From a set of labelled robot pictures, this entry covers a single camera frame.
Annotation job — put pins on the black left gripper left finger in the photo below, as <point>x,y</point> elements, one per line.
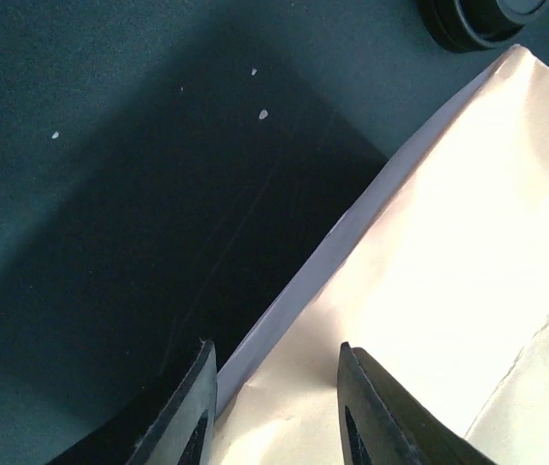
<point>169,422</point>

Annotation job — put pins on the kraft bag with white handles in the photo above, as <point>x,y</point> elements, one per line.
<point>439,272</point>

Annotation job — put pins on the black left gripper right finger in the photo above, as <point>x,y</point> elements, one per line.
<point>382,423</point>

